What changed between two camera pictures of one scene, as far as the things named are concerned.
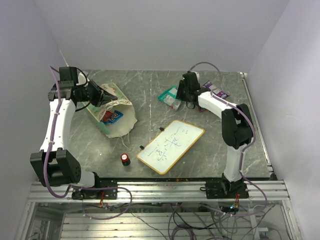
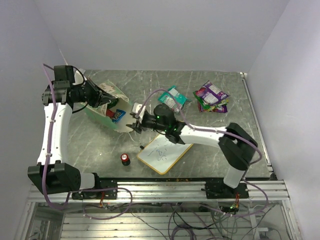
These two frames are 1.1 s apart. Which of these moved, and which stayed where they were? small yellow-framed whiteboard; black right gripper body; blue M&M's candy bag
Moved: black right gripper body; blue M&M's candy bag
Stayed: small yellow-framed whiteboard
